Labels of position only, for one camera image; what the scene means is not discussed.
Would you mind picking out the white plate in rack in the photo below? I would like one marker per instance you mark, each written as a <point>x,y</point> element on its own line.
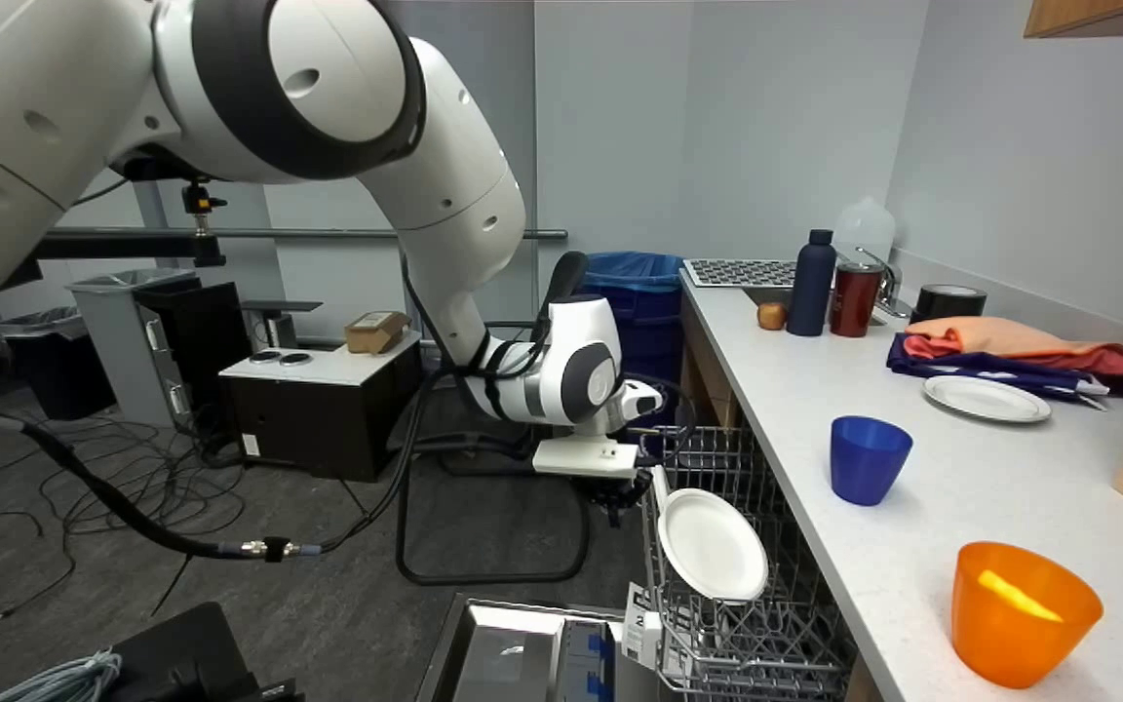
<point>711,547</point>

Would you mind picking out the orange fruit on counter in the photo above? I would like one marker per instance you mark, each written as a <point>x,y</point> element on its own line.
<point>773,316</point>

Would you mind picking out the navy blue water bottle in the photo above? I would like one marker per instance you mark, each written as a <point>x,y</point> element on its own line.
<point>811,287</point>

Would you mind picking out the wire dishwasher top rack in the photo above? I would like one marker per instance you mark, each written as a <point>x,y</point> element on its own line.
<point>788,643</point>

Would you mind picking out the black low cabinet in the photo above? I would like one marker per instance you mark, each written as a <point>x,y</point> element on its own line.
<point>322,409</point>

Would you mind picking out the small cardboard box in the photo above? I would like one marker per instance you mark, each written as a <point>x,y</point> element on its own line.
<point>372,332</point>

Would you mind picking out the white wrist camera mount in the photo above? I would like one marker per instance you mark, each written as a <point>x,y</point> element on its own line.
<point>588,457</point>

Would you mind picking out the orange plastic cup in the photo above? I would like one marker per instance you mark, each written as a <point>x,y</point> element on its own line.
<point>1015,615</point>

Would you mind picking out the open dishwasher door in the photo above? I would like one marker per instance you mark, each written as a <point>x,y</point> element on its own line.
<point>530,651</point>

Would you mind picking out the clear plastic jug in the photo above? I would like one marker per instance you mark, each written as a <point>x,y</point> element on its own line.
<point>867,232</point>

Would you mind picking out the white plate on counter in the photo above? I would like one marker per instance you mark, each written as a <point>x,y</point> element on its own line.
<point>985,397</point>

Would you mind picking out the orange and blue cloths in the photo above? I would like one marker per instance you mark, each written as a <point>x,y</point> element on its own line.
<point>1006,352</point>

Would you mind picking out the red travel tumbler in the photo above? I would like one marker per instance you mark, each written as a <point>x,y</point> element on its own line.
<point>855,299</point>

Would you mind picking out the blue plastic cup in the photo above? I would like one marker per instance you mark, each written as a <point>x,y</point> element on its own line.
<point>867,457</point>

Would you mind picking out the blue recycling bin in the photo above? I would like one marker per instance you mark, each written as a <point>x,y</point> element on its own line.
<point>646,293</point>

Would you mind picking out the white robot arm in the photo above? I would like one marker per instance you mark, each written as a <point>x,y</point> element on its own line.
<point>270,91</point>

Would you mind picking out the black round container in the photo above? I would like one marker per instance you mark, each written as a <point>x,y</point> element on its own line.
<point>949,301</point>

